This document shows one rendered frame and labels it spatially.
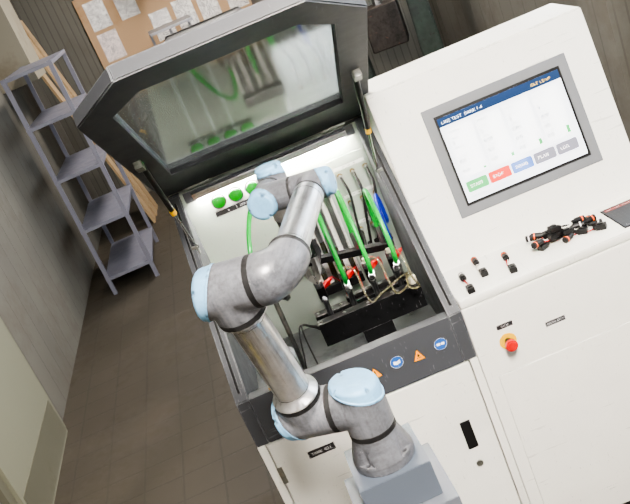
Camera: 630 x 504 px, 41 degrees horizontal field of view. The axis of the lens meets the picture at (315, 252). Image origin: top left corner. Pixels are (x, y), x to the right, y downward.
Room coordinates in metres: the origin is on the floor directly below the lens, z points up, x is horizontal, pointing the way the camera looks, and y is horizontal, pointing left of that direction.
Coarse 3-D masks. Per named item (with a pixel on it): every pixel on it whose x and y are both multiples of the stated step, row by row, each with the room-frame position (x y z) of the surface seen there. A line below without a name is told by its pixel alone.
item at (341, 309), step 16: (384, 288) 2.39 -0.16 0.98; (400, 288) 2.35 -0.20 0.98; (416, 288) 2.33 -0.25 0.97; (336, 304) 2.42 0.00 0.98; (368, 304) 2.33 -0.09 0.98; (384, 304) 2.33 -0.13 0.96; (400, 304) 2.33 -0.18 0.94; (416, 304) 2.33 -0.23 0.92; (320, 320) 2.36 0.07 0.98; (336, 320) 2.33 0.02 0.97; (352, 320) 2.33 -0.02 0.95; (368, 320) 2.33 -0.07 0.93; (384, 320) 2.33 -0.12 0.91; (336, 336) 2.33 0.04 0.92; (368, 336) 2.33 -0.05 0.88
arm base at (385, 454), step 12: (384, 432) 1.64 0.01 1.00; (396, 432) 1.66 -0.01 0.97; (360, 444) 1.65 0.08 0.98; (372, 444) 1.64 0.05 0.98; (384, 444) 1.63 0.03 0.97; (396, 444) 1.64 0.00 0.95; (408, 444) 1.66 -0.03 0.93; (360, 456) 1.65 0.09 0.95; (372, 456) 1.63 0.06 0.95; (384, 456) 1.62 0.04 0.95; (396, 456) 1.63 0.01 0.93; (408, 456) 1.64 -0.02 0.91; (360, 468) 1.65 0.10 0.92; (372, 468) 1.63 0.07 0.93; (384, 468) 1.62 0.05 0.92; (396, 468) 1.62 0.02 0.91
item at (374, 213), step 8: (368, 192) 2.35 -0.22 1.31; (368, 200) 2.32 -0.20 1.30; (368, 208) 2.45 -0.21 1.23; (376, 208) 2.29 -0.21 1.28; (376, 216) 2.27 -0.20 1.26; (376, 224) 2.45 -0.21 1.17; (384, 224) 2.26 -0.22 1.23; (376, 232) 2.46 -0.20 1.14; (384, 232) 2.24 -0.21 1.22; (384, 240) 2.45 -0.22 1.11; (392, 248) 2.23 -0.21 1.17; (392, 256) 2.24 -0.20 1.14
